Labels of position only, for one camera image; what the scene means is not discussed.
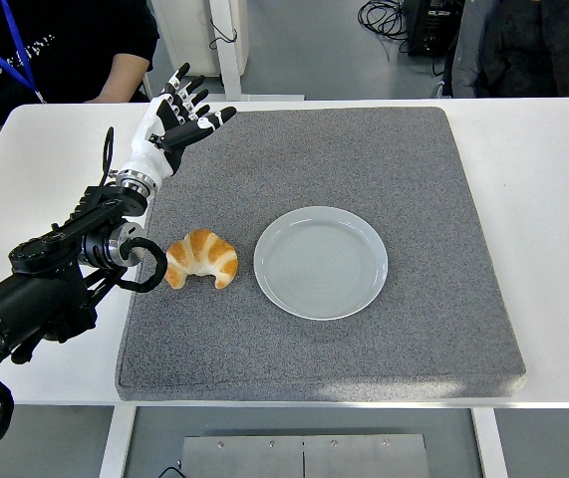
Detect grey fabric mat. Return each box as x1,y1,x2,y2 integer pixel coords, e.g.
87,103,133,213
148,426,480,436
115,106,527,402

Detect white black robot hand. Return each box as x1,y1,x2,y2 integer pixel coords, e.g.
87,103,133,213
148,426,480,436
120,62,238,179

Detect grey metal plate with screws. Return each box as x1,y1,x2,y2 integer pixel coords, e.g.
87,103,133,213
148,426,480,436
180,433,430,478

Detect cream white cabinet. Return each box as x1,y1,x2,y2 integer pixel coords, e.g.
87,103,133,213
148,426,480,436
151,0,250,79

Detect black cable bundle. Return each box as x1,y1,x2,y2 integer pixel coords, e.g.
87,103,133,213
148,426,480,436
356,0,413,54

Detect white table leg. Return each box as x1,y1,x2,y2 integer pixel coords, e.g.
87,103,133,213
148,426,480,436
470,407,509,478
98,405,139,478

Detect white table column with foot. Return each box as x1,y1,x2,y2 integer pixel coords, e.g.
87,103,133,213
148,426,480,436
203,0,306,104

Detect black equipment box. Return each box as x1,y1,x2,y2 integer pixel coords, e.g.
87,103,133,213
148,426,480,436
406,0,466,58

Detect round grey plate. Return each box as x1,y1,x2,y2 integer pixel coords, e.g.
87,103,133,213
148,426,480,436
253,205,390,321

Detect person in dark jacket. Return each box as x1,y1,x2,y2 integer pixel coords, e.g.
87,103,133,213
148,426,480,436
442,0,569,99

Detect golden croissant bread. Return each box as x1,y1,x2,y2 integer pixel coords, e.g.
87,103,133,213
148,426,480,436
164,228,239,290

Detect seated person with lanyard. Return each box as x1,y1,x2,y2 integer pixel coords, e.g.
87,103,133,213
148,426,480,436
0,0,160,173

